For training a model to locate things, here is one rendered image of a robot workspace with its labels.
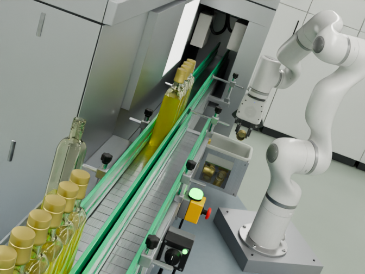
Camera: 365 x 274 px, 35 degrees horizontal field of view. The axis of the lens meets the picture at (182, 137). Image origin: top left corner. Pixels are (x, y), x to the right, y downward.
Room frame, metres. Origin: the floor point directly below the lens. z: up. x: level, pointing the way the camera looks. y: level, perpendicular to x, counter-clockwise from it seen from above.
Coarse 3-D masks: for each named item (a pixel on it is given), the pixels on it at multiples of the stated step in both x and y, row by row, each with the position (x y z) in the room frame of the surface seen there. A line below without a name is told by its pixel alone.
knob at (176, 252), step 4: (172, 248) 1.35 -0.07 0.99; (168, 252) 1.33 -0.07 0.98; (172, 252) 1.33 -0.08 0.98; (176, 252) 1.34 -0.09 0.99; (168, 256) 1.33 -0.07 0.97; (172, 256) 1.31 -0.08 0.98; (176, 256) 1.33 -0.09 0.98; (180, 256) 1.34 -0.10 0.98; (168, 260) 1.33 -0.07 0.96; (172, 260) 1.31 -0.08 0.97; (176, 260) 1.33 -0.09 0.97; (168, 264) 1.32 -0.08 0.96; (172, 264) 1.33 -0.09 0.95; (176, 264) 1.33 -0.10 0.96
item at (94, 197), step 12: (216, 48) 3.45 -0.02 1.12; (204, 60) 2.98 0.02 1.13; (144, 132) 1.71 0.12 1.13; (132, 144) 1.58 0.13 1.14; (144, 144) 1.79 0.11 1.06; (132, 156) 1.63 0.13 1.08; (120, 168) 1.49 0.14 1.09; (108, 180) 1.35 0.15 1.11; (96, 192) 1.25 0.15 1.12; (84, 204) 1.16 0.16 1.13; (96, 204) 1.29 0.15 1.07
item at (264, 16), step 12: (204, 0) 2.96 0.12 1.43; (216, 0) 2.96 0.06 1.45; (228, 0) 2.95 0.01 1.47; (240, 0) 2.95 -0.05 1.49; (252, 0) 2.94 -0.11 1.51; (264, 0) 2.94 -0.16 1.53; (276, 0) 2.93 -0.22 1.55; (228, 12) 2.95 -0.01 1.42; (240, 12) 2.94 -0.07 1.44; (252, 12) 2.94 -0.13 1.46; (264, 12) 2.94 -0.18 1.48; (264, 24) 2.93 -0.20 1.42
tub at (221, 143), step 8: (216, 136) 2.29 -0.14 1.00; (224, 136) 2.29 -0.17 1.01; (208, 144) 2.13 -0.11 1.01; (216, 144) 2.28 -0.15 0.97; (224, 144) 2.28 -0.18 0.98; (232, 144) 2.28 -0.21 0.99; (240, 144) 2.28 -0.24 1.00; (224, 152) 2.12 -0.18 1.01; (232, 152) 2.28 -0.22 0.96; (240, 152) 2.27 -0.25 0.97; (248, 152) 2.26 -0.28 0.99; (248, 160) 2.12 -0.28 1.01
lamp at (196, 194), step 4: (196, 188) 1.68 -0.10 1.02; (192, 192) 1.65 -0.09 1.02; (196, 192) 1.65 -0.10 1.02; (200, 192) 1.66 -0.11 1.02; (188, 196) 1.66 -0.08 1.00; (192, 196) 1.65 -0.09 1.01; (196, 196) 1.65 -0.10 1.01; (200, 196) 1.65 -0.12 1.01; (196, 200) 1.65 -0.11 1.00; (200, 200) 1.66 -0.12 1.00
